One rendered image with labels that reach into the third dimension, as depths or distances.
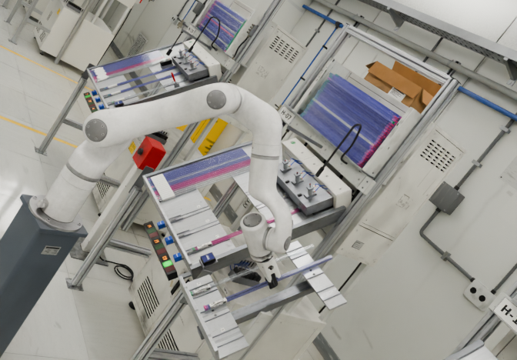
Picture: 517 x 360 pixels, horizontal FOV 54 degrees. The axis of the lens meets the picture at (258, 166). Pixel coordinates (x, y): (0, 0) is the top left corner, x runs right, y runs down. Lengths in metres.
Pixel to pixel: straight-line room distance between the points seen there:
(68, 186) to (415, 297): 2.53
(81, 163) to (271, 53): 1.97
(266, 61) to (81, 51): 3.47
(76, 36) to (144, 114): 4.84
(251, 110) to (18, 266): 0.92
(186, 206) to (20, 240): 0.76
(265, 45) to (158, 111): 1.84
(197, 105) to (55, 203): 0.59
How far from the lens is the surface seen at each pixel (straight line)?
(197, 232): 2.17
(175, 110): 1.60
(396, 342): 3.67
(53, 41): 6.42
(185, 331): 2.48
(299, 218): 2.18
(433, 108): 2.18
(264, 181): 1.57
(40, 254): 1.86
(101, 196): 3.59
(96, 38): 6.47
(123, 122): 1.63
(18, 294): 1.96
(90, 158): 1.73
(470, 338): 1.87
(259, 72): 3.43
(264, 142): 1.56
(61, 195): 1.78
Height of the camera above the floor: 1.57
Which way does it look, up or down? 11 degrees down
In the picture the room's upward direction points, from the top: 36 degrees clockwise
